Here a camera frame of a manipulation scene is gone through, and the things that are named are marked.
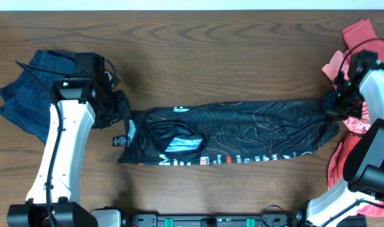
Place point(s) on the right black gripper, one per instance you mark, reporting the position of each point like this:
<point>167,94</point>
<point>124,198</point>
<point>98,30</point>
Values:
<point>330,108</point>

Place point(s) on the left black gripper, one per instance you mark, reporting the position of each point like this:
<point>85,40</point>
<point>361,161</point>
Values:
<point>123,109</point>

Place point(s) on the black orange-patterned cycling jersey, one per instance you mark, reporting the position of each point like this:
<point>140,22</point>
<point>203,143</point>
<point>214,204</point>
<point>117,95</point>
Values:
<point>220,133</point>

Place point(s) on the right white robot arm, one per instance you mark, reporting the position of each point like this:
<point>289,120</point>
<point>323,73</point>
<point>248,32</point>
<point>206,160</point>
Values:
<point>363,173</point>

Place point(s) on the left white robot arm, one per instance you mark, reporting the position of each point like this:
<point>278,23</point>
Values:
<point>78,105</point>

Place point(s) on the light pink garment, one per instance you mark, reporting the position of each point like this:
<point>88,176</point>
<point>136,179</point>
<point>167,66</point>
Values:
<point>332,69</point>

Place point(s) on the red printed t-shirt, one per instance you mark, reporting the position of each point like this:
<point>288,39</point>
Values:
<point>358,37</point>

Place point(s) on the folded navy blue shorts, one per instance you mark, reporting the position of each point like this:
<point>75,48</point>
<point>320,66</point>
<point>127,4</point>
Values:
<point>26,103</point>

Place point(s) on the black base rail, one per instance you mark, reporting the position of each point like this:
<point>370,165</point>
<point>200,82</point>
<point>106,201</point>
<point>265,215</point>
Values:
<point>210,220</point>

